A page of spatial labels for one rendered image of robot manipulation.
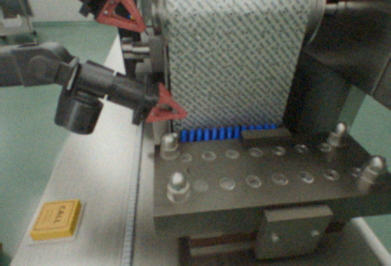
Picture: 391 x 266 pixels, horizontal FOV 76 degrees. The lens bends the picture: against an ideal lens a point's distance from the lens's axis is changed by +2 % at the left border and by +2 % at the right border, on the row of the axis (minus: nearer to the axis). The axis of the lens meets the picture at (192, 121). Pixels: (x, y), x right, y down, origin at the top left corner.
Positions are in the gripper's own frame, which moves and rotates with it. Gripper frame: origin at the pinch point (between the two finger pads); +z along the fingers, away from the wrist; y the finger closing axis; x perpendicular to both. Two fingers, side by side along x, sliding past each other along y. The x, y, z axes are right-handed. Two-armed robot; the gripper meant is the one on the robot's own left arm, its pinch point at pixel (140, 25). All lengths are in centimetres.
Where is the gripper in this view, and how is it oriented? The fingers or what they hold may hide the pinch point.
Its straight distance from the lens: 49.8
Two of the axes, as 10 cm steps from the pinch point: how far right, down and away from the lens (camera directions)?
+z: 7.6, 4.7, 4.5
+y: 1.2, 5.7, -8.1
